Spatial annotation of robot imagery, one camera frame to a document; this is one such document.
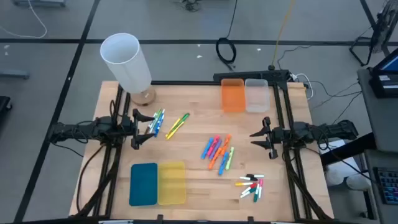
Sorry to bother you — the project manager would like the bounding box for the teal plastic bin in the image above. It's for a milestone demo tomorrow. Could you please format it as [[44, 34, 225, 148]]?
[[129, 162, 159, 207]]

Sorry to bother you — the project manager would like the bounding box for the white marker green cap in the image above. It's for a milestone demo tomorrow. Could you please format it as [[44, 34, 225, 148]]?
[[239, 187, 258, 199], [252, 183, 261, 203]]

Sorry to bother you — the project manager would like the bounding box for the laptop with blue screen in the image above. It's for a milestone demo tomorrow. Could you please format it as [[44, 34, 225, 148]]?
[[368, 48, 398, 99]]

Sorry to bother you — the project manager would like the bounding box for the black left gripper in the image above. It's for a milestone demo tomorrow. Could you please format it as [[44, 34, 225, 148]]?
[[119, 108, 155, 151]]

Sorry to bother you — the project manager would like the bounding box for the grey desk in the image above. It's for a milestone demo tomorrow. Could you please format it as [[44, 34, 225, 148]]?
[[363, 149, 398, 224]]

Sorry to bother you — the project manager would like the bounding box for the grey metal base bar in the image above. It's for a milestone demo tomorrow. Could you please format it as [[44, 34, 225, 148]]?
[[12, 0, 67, 7], [0, 70, 30, 80]]

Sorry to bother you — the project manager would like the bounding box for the grey side table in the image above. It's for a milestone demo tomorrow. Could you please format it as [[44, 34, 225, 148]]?
[[356, 67, 398, 153]]

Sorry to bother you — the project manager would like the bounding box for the white lamp with wooden base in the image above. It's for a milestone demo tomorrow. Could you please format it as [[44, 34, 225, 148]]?
[[99, 32, 157, 106]]

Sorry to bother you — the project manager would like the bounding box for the yellow cable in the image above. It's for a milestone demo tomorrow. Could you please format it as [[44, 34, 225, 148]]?
[[270, 0, 296, 71]]

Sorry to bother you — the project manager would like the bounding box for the black coiled cable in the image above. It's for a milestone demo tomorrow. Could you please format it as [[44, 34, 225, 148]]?
[[215, 0, 239, 72]]

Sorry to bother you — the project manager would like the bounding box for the yellow slim highlighter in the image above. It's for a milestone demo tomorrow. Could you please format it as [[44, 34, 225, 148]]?
[[165, 119, 185, 140], [166, 118, 183, 138]]

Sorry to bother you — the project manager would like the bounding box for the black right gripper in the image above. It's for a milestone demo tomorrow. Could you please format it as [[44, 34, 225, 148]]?
[[249, 116, 282, 160]]

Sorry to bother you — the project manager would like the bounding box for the green slim highlighter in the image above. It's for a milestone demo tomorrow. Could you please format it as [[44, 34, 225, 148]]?
[[170, 113, 191, 133]]

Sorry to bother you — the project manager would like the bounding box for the white rounded object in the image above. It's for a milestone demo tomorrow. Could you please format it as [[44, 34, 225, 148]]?
[[345, 173, 371, 191], [323, 158, 354, 187]]

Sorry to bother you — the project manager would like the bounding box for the purple chunky highlighter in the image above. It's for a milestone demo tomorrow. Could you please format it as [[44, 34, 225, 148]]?
[[209, 139, 223, 161]]

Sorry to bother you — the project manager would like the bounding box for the orange plastic bin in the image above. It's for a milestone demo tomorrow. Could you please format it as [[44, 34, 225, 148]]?
[[220, 78, 246, 113]]

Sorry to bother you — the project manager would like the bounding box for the black keyboard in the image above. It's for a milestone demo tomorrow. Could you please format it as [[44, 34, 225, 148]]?
[[373, 166, 398, 206]]

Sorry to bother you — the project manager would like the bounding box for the yellow plastic bin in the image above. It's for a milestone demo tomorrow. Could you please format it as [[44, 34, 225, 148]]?
[[157, 161, 187, 206]]

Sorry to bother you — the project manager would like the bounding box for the white power cable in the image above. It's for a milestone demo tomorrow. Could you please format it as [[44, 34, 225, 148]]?
[[290, 73, 314, 101]]

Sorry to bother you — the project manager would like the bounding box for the white floor cable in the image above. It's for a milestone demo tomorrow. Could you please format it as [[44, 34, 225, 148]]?
[[0, 0, 49, 40]]

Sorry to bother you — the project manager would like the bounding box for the black diagonal bar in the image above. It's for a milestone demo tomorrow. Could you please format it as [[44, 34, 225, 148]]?
[[320, 132, 377, 166]]

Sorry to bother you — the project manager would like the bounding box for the black cable bundle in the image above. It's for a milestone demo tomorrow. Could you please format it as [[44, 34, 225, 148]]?
[[174, 0, 203, 13]]

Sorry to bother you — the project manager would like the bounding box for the light green chunky highlighter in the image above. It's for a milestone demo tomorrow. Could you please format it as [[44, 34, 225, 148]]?
[[225, 146, 236, 172]]

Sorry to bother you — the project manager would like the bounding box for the orange chunky highlighter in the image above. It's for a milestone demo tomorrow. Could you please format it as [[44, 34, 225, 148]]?
[[207, 147, 223, 170], [220, 133, 233, 156]]

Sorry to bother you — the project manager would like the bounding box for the clear plastic bin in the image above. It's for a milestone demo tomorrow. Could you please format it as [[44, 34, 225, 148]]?
[[244, 78, 271, 113]]

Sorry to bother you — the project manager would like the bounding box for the pink chunky highlighter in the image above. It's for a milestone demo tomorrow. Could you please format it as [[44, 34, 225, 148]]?
[[206, 134, 221, 157]]

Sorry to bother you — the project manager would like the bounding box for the black object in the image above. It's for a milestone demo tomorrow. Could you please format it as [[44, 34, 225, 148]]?
[[0, 95, 13, 121]]

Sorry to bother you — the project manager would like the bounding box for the black aluminium table frame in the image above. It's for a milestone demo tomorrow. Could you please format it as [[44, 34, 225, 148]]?
[[68, 79, 335, 224]]

